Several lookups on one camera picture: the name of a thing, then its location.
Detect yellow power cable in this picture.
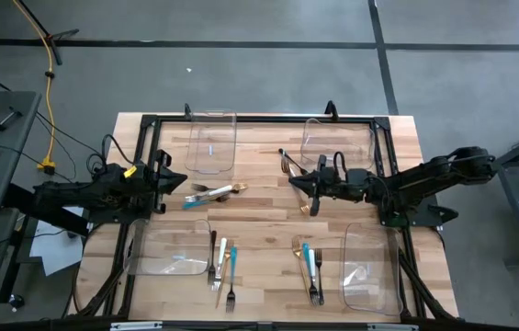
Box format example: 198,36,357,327
10,0,58,176

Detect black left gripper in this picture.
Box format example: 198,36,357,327
141,149,189,215

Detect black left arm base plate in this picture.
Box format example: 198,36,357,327
79,201,155,225

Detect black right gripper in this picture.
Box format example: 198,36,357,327
288,154,348,217

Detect black tripod stand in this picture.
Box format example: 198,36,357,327
13,0,80,66

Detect white paper sheet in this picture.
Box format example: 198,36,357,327
28,206,93,277

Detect black metal rig frame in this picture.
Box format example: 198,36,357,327
68,112,461,331

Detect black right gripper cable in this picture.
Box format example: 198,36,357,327
332,150,349,175

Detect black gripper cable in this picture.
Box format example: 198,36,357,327
85,132,135,178
332,150,349,175

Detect clear plastic bin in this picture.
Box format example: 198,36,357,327
184,108,238,176
299,117,377,172
122,217,213,277
339,222,405,317

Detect white metal bracket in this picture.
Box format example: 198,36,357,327
367,324,420,331
109,321,164,331

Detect black desk support beam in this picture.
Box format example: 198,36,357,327
1,182,91,238

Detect blue-handled fork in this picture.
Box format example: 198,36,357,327
301,242,321,307
225,245,239,314
181,194,231,211

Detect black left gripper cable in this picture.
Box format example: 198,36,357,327
85,132,135,178

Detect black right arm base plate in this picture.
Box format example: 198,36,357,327
378,201,460,229

